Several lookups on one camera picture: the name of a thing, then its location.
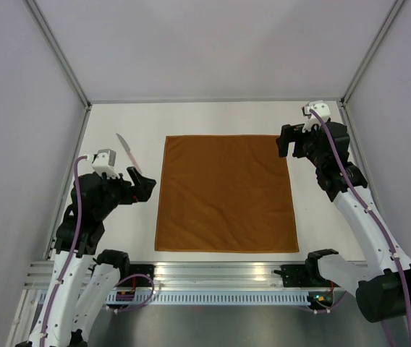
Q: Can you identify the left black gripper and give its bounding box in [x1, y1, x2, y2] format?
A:
[95, 166, 156, 219]

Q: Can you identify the white plastic knife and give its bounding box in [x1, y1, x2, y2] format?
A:
[116, 133, 142, 174]

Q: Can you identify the brown cloth napkin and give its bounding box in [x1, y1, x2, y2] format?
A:
[155, 134, 299, 253]

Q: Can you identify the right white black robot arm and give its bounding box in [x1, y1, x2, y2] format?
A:
[276, 121, 411, 322]

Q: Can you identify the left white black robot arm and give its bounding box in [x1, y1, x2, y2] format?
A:
[21, 167, 156, 346]

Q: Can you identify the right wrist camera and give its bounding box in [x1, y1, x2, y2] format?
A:
[302, 100, 331, 133]

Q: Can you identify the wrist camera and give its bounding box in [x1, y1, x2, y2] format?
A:
[92, 149, 119, 179]
[302, 100, 331, 133]

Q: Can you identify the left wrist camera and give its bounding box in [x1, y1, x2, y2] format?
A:
[92, 149, 119, 179]

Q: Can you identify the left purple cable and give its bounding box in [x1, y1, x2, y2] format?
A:
[37, 155, 94, 344]

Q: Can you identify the aluminium front rail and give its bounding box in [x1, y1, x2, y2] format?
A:
[24, 260, 373, 290]

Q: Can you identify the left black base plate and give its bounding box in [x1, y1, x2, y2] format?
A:
[123, 263, 156, 289]

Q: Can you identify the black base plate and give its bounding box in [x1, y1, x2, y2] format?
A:
[123, 263, 156, 289]
[273, 264, 315, 288]

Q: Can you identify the white slotted cable duct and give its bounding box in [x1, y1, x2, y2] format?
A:
[103, 290, 310, 307]

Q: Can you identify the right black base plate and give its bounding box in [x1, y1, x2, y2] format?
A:
[273, 264, 315, 288]

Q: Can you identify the left aluminium frame post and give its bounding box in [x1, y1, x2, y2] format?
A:
[23, 0, 91, 110]

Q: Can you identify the aluminium frame post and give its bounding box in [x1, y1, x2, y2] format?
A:
[23, 0, 91, 110]
[339, 0, 407, 108]

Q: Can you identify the right aluminium frame post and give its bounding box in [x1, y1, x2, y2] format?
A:
[339, 0, 407, 108]

